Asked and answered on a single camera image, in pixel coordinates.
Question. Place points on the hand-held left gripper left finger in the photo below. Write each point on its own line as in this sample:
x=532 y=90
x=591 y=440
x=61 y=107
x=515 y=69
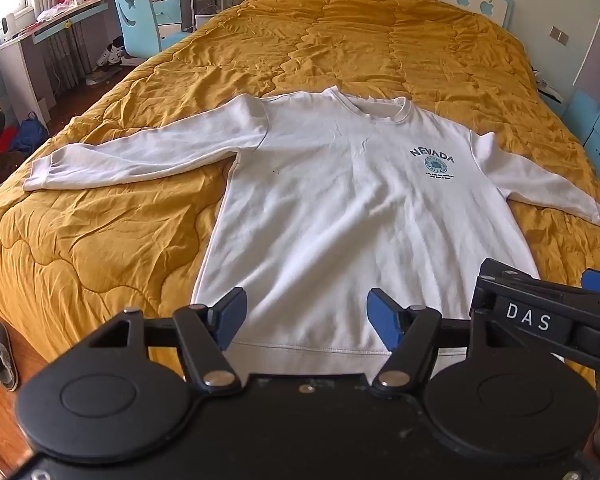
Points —
x=227 y=317

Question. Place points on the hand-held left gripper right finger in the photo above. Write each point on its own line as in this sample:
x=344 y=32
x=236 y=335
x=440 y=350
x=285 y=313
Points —
x=385 y=320

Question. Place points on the white printed sweatshirt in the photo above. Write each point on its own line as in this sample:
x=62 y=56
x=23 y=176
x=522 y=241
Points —
x=330 y=210

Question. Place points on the yellow quilted blanket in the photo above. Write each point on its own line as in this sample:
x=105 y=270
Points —
x=130 y=240

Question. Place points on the blue nightstand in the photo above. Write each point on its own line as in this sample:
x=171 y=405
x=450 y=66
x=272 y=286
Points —
x=597 y=130

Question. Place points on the grey slipper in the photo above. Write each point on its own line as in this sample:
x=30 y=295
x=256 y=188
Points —
x=1 y=360

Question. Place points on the blue bag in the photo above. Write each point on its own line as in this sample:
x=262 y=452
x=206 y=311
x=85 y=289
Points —
x=30 y=132

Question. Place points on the white sneakers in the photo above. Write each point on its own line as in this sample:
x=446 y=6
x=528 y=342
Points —
x=111 y=54

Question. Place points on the blue chair with star cutout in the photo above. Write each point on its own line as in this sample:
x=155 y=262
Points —
x=140 y=25

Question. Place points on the grey and blue desk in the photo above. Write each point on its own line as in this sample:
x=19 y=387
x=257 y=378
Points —
x=25 y=55

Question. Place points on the wall switch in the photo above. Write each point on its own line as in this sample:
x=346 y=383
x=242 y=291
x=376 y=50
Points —
x=560 y=34

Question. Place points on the white desk camera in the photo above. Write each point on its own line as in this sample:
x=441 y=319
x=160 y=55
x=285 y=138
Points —
x=7 y=27

